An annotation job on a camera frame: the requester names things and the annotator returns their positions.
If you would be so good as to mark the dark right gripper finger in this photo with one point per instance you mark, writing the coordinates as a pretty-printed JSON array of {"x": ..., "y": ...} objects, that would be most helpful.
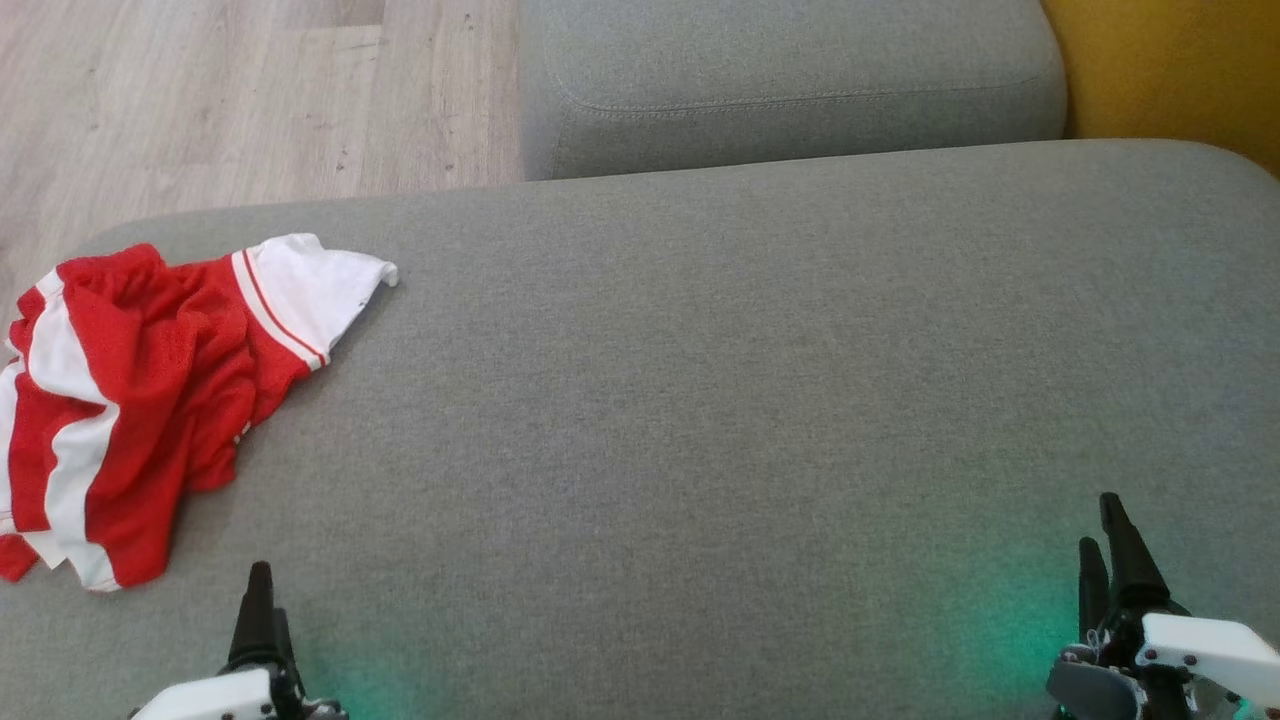
[
  {"x": 1130, "y": 565},
  {"x": 1093, "y": 590}
]

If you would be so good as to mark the small grey sofa cushion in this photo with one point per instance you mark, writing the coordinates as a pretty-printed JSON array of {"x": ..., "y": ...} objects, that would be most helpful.
[{"x": 790, "y": 80}]

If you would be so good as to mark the red and white sports jersey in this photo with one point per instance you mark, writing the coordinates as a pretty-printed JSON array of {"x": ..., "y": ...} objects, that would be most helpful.
[{"x": 150, "y": 400}]

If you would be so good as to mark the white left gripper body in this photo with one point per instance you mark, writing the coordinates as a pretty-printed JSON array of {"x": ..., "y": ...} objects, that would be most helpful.
[{"x": 210, "y": 700}]

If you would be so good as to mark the large grey sofa seat cushion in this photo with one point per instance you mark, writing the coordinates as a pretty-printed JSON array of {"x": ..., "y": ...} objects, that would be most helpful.
[{"x": 750, "y": 420}]

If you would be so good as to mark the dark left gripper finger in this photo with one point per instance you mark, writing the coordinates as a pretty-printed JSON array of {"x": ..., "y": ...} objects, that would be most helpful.
[
  {"x": 256, "y": 620},
  {"x": 286, "y": 655}
]

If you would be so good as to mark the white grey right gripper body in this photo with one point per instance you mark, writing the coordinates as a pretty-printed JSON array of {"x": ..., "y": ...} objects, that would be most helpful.
[{"x": 1200, "y": 650}]

